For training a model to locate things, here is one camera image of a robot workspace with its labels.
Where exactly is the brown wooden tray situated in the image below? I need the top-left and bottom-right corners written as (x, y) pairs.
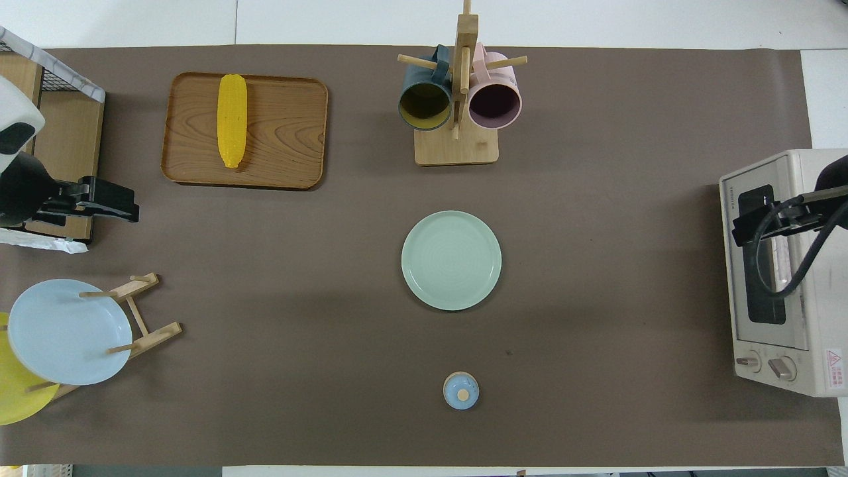
top-left (161, 72), bottom-right (329, 191)

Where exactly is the wooden shelf with wire basket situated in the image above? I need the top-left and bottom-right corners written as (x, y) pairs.
top-left (0, 26), bottom-right (107, 254)

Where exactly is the brown table mat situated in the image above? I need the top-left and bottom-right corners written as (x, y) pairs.
top-left (0, 44), bottom-right (845, 468)

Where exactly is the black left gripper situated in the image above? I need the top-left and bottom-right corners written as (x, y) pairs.
top-left (33, 176), bottom-right (140, 226)

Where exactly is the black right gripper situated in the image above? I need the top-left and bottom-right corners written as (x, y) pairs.
top-left (732, 185), bottom-right (848, 246)

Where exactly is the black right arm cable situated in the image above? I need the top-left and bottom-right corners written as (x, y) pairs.
top-left (755, 197), bottom-right (848, 297)

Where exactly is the pink mug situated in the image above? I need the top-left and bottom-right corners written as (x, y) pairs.
top-left (467, 43), bottom-right (523, 131)

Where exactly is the beige toaster oven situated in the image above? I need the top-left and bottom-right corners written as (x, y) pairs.
top-left (719, 148), bottom-right (848, 398)

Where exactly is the wooden mug tree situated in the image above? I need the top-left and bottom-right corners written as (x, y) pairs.
top-left (397, 0), bottom-right (529, 166)

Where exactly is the yellow plate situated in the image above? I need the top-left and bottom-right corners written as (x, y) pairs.
top-left (0, 311), bottom-right (61, 426)

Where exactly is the pale green plate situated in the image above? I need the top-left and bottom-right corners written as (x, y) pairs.
top-left (401, 210), bottom-right (503, 312)

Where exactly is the wooden plate rack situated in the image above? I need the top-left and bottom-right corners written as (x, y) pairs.
top-left (26, 272), bottom-right (184, 402)

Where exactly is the small blue round bell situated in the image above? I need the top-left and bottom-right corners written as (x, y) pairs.
top-left (443, 372), bottom-right (480, 411)

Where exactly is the light blue plate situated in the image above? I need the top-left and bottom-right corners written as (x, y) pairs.
top-left (7, 278), bottom-right (134, 387)

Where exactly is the dark blue mug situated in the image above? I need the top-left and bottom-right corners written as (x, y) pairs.
top-left (397, 44), bottom-right (454, 132)

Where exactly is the yellow corn cob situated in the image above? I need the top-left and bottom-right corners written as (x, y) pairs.
top-left (217, 74), bottom-right (248, 170)

